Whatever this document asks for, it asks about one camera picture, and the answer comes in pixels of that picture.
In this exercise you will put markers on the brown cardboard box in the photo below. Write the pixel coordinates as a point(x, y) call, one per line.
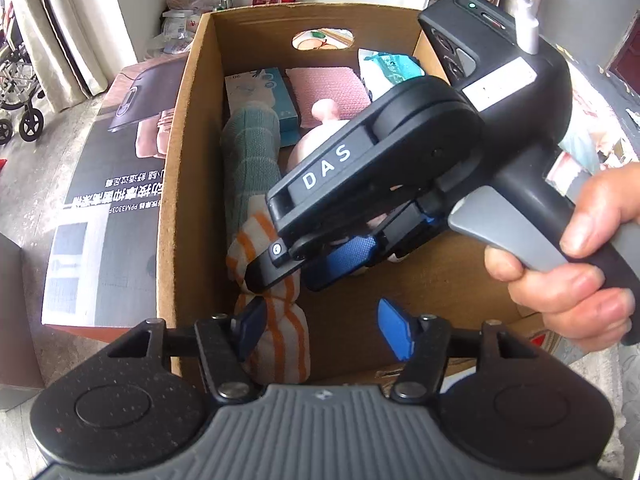
point(200, 160)

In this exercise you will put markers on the pink plush toy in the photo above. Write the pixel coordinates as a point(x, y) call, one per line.
point(310, 145)

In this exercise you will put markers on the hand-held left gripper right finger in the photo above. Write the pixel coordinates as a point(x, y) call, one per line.
point(395, 327)

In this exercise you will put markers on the blue white wet wipes package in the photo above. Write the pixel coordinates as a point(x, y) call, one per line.
point(255, 100)

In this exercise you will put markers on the grey printed product box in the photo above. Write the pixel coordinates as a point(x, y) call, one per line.
point(115, 185)

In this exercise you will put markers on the person's right hand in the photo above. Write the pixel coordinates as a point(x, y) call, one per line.
point(600, 200)

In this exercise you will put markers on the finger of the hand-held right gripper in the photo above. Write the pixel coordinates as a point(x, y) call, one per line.
point(345, 255)
point(265, 270)

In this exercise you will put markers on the pile of plastic bags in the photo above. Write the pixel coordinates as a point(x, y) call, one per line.
point(185, 20)

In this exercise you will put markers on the pink knitted cloth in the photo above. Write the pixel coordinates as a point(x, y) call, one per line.
point(325, 87)

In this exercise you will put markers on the orange striped white cloth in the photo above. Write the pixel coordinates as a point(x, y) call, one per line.
point(280, 340)

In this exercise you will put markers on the translucent plastic bag teal print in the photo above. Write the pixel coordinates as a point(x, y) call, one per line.
point(390, 67)

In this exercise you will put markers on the green sock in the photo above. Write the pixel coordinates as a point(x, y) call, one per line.
point(247, 160)

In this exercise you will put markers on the white curtain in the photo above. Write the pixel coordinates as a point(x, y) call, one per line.
point(85, 25)

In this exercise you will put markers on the dark red door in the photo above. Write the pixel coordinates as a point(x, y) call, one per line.
point(627, 57)

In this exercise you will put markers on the wheelchair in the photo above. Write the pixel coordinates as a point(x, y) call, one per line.
point(20, 85)

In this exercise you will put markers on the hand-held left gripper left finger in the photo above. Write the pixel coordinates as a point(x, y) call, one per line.
point(250, 330)

